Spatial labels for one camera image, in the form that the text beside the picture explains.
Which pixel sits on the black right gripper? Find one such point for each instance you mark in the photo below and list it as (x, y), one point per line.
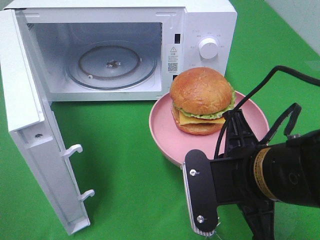
(239, 177)

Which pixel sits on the burger with cheese and lettuce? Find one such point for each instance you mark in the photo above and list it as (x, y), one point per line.
(200, 96)

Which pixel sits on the white microwave door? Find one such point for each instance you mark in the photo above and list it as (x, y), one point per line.
(33, 126)

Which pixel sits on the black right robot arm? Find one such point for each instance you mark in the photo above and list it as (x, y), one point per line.
(293, 163)

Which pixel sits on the clear tape piece left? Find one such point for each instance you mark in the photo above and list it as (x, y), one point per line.
(217, 235)

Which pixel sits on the upper white microwave knob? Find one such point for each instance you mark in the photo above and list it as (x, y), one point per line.
(208, 48)

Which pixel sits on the white microwave oven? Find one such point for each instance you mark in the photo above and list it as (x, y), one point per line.
(176, 27)

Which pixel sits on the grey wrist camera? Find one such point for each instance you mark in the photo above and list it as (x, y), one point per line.
(200, 193)

